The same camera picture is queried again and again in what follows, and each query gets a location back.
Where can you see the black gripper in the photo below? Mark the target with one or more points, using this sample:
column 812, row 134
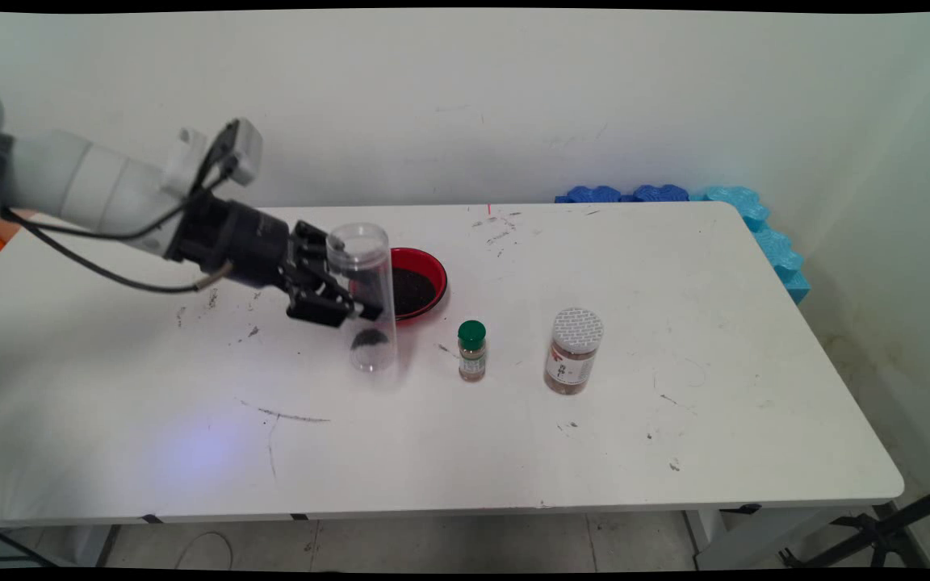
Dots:
column 239, row 238

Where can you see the clear plastic jar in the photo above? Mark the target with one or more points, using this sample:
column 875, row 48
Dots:
column 372, row 266

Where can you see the black seeds heap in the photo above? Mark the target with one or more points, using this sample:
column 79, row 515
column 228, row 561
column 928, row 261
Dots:
column 416, row 290
column 370, row 339

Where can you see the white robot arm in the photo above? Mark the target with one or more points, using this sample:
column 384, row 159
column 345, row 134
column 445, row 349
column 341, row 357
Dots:
column 85, row 186

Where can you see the red bowl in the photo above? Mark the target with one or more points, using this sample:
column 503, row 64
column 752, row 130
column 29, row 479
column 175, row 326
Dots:
column 429, row 266

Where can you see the green capped spice bottle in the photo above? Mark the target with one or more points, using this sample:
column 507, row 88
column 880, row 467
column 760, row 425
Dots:
column 471, row 351

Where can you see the white capped spice jar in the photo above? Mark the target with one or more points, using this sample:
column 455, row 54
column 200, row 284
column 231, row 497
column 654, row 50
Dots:
column 571, row 355

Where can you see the white table leg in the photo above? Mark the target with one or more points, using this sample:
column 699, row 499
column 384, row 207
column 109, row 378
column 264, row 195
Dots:
column 94, row 545
column 756, row 541

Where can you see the light blue foam mat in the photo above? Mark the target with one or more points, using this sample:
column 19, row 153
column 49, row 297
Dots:
column 768, row 242

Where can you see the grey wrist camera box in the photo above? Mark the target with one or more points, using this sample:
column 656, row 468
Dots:
column 245, row 149

